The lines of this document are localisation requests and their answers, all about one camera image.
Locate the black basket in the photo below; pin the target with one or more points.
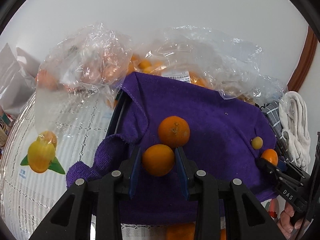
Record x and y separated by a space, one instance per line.
117 116

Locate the cluster of bagged tangerines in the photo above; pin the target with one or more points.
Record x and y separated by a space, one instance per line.
95 67

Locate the brown wooden frame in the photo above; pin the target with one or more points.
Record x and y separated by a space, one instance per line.
305 60

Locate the purple towel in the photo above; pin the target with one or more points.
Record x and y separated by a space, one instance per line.
205 120

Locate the large round orange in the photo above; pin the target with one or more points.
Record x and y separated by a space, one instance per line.
174 131

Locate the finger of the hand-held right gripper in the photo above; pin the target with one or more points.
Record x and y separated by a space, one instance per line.
282 165
266 167

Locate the white plastic bag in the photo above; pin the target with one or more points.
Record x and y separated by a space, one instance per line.
15 80

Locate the small orange kumquat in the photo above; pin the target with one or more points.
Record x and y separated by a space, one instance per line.
270 155

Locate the medium round orange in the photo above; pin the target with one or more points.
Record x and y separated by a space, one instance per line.
158 160

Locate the labelled clear plastic bag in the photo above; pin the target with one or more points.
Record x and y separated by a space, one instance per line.
225 55

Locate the printed carton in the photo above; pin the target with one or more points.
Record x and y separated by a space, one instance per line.
3 130

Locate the person's right hand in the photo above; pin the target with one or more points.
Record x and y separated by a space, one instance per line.
286 221

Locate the white cloth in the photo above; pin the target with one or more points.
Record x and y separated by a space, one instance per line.
295 132

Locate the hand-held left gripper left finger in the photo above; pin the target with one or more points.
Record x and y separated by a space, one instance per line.
133 172

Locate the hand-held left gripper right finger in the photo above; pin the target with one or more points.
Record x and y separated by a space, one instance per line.
181 173

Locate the grey checked cloth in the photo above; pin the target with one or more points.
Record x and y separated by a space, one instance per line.
273 120

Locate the small yellow kumquat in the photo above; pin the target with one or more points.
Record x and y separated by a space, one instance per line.
256 143

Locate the white lace fruit-print tablecloth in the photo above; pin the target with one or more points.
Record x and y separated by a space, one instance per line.
75 130

